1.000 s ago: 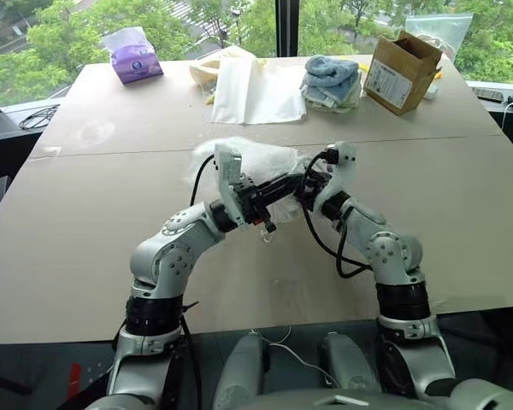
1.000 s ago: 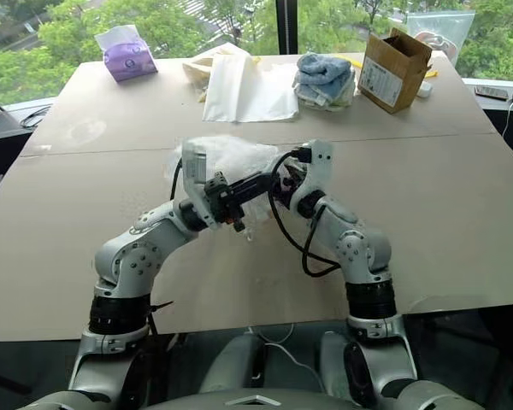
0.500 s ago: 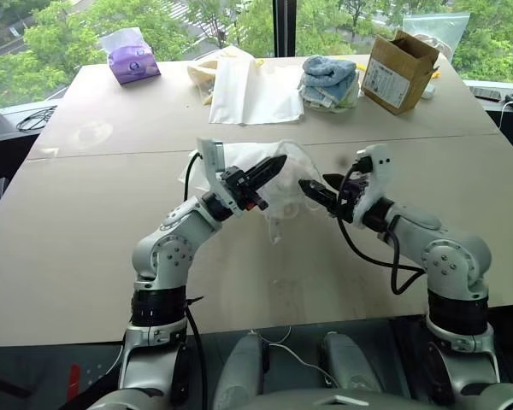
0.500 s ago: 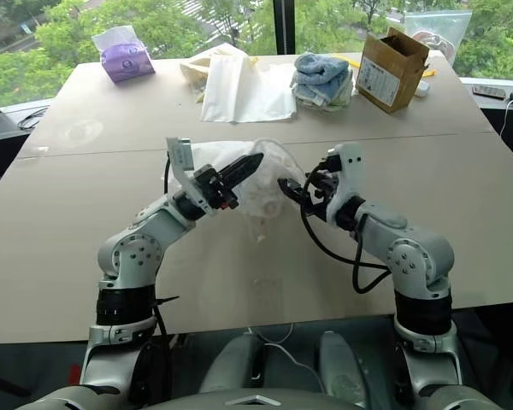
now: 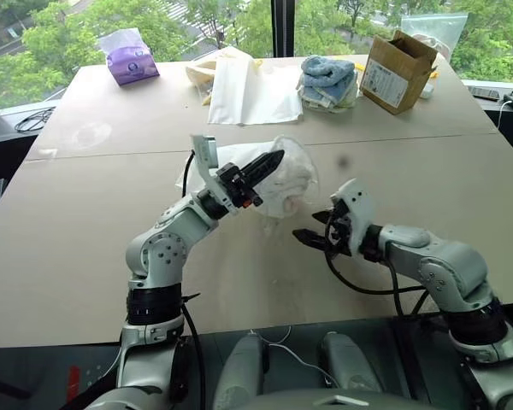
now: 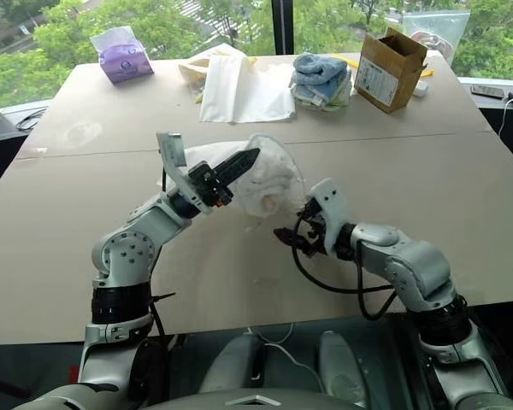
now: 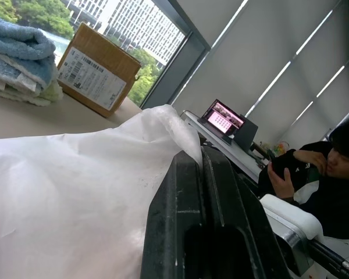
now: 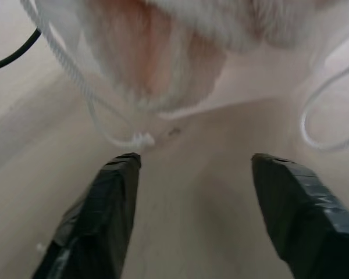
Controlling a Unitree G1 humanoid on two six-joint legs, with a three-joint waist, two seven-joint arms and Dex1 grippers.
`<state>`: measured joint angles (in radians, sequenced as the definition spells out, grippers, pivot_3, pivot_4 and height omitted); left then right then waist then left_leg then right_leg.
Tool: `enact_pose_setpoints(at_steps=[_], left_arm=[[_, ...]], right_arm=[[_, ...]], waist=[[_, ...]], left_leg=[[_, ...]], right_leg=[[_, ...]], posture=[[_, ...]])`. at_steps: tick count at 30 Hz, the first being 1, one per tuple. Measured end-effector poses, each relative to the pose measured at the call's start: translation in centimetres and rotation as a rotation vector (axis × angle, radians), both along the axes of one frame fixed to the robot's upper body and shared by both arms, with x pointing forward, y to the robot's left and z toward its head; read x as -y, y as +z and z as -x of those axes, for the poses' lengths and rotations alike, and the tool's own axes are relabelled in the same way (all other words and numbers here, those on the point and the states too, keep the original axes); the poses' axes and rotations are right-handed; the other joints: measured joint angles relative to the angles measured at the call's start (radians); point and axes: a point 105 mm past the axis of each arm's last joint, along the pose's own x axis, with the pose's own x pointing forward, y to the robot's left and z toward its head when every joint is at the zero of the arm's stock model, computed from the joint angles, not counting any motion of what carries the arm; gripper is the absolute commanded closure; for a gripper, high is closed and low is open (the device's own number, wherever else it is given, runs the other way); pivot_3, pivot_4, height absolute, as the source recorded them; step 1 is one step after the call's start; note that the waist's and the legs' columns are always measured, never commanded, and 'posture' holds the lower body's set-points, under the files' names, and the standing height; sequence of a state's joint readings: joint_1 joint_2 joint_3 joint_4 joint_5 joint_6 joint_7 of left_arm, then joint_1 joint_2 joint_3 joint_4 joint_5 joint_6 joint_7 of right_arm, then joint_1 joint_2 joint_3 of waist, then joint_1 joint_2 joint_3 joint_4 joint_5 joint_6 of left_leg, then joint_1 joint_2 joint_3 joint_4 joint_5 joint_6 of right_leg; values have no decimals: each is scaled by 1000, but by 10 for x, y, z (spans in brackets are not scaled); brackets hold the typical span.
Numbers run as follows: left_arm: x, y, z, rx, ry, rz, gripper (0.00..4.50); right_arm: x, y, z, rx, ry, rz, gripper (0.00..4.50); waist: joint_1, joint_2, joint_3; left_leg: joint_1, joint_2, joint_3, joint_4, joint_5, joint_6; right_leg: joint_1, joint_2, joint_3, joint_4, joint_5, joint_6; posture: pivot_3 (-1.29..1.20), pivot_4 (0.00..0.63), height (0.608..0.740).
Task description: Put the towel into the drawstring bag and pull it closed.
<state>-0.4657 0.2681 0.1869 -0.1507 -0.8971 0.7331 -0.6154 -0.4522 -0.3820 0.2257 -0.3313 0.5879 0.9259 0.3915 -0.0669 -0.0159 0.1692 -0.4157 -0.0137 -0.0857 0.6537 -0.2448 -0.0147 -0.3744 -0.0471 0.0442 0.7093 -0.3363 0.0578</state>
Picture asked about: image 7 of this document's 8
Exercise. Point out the person's right hand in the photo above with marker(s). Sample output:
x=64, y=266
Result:
x=280, y=183

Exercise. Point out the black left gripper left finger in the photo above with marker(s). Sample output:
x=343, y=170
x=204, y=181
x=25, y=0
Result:
x=168, y=209

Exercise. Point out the person's left hand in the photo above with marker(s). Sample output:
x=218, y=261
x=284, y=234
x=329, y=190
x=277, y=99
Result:
x=315, y=160

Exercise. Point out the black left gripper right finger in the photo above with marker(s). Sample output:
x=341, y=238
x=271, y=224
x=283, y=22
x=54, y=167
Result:
x=244, y=215

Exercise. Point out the light green towel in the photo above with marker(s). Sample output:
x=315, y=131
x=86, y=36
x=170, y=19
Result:
x=51, y=94

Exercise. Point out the open laptop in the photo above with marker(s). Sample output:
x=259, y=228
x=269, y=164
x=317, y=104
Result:
x=222, y=119

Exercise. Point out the white side table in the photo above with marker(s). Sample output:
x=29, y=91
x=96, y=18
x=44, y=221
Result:
x=218, y=142

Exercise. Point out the blue and white towel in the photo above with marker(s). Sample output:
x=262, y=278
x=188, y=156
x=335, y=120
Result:
x=20, y=69

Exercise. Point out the dark grey window frame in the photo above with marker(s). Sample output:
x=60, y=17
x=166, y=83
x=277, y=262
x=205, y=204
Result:
x=177, y=58

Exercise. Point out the small colourful desk items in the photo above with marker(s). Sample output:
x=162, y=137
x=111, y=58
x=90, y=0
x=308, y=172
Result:
x=281, y=147

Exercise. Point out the labelled cardboard box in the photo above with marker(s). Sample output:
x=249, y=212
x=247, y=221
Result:
x=96, y=69

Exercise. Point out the black smartphone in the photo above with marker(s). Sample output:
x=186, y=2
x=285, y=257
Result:
x=277, y=164

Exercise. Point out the person in black clothes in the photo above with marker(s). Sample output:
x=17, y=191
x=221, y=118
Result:
x=337, y=200

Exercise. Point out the blue terry towel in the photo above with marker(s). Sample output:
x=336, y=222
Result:
x=14, y=40

